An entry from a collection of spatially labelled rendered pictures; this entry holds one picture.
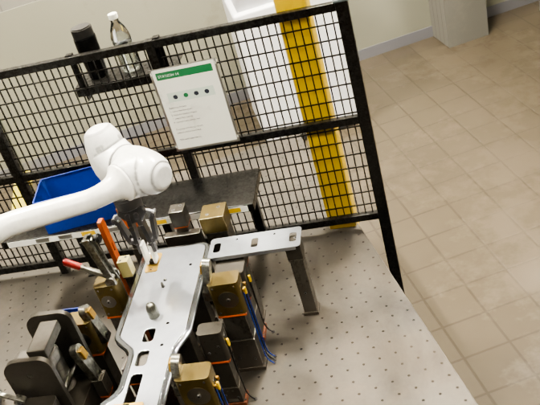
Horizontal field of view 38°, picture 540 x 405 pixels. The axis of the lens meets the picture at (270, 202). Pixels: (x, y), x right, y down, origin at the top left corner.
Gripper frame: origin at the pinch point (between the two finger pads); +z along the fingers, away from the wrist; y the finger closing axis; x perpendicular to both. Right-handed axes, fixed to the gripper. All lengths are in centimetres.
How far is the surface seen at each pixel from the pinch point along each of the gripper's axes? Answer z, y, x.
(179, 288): 13.3, 5.3, -1.8
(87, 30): -47, -19, 62
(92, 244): -6.4, -14.9, -1.2
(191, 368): 8.9, 17.0, -39.6
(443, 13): 88, 108, 351
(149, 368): 13.3, 3.0, -33.3
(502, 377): 114, 96, 43
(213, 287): 9.3, 17.9, -8.6
